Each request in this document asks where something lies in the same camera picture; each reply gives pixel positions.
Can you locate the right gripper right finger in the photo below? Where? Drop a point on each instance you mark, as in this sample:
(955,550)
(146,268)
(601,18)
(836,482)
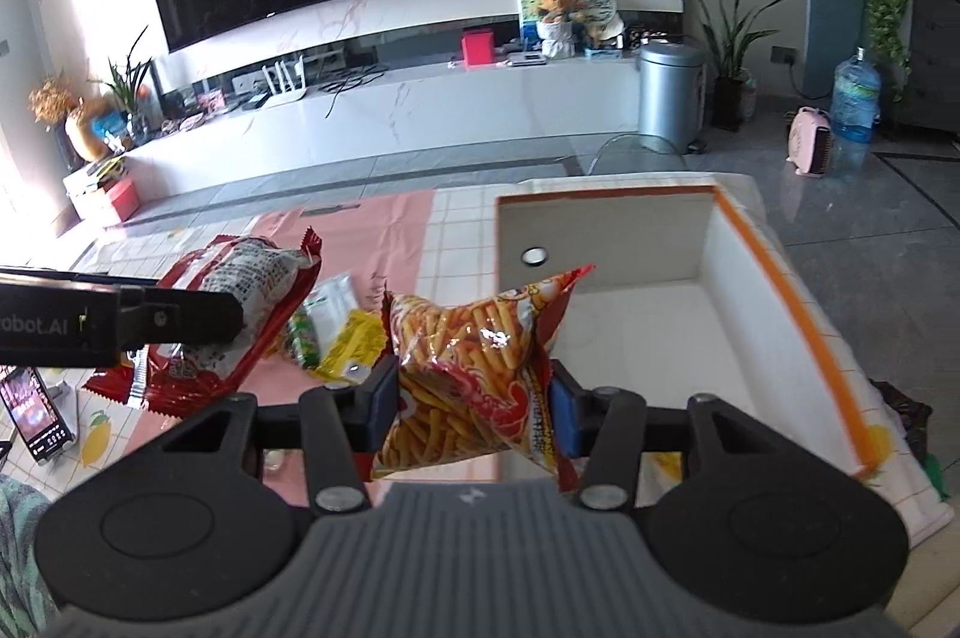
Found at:
(604,430)

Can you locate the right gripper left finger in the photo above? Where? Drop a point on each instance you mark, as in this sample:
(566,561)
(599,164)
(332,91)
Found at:
(341,431)

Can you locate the orange shrimp stick snack bag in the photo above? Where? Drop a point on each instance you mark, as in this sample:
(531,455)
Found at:
(473,379)

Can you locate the red white snack bag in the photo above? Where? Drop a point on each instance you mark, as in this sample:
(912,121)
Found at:
(180,380)

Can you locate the yellow snack packet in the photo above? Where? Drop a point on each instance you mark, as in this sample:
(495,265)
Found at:
(355,351)

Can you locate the smartphone on stand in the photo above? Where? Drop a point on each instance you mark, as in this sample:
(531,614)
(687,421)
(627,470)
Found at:
(45,418)

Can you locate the green white snack packet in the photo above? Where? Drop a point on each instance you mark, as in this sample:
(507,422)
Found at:
(314,325)

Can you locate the orange white storage box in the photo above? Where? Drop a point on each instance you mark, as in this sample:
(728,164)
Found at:
(685,295)

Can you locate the pink table mat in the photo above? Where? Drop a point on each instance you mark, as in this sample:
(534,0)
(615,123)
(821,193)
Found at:
(438,244)

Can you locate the checkered white tablecloth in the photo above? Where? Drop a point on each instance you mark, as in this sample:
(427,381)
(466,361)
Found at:
(118,252)

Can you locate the green plant on console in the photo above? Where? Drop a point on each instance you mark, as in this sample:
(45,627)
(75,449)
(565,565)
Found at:
(127,84)

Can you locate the orange flower vase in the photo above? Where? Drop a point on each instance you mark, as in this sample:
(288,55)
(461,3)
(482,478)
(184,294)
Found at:
(55,104)

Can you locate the white wifi router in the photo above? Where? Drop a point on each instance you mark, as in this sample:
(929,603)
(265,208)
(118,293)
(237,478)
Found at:
(286,82)

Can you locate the white tv console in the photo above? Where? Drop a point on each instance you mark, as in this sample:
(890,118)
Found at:
(422,108)

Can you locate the potted snake plant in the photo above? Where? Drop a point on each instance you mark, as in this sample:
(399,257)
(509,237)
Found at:
(728,33)

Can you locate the silver trash can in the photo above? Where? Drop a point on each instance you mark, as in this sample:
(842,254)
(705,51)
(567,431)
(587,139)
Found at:
(671,92)

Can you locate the red box on console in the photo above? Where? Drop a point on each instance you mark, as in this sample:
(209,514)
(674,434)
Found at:
(477,47)

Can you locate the teddy bear plush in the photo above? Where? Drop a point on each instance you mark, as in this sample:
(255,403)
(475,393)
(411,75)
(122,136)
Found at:
(555,28)

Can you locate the blue water jug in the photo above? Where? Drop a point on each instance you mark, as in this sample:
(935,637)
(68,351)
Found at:
(855,99)

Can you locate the dark cabinet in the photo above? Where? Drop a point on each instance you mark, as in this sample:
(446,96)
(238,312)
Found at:
(926,96)

